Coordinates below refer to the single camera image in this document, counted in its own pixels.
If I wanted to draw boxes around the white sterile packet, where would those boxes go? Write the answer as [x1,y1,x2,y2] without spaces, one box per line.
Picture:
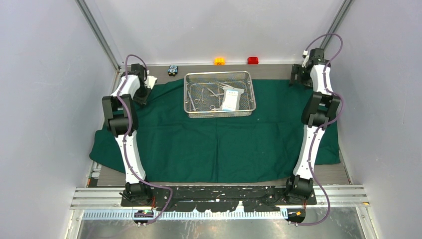
[221,90,242,111]

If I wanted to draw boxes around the green surgical drape cloth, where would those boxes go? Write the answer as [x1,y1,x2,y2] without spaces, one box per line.
[89,78,341,184]

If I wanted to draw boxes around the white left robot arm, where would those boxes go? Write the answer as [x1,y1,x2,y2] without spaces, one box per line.
[102,64,153,206]

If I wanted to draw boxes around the steel surgical forceps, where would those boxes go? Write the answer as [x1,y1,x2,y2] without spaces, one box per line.
[188,88,204,111]

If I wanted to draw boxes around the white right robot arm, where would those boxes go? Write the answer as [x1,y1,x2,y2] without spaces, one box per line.
[284,48,340,205]

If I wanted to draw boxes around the blue owl toy block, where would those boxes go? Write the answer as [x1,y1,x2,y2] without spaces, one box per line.
[168,65,179,76]

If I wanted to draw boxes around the metal mesh instrument tray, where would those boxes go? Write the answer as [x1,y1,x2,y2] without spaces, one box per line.
[183,71,256,119]

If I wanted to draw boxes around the yellow toy block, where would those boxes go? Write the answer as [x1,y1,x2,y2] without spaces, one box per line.
[213,57,226,65]

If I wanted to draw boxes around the red toy block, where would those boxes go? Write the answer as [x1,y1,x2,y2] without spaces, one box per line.
[247,56,259,65]

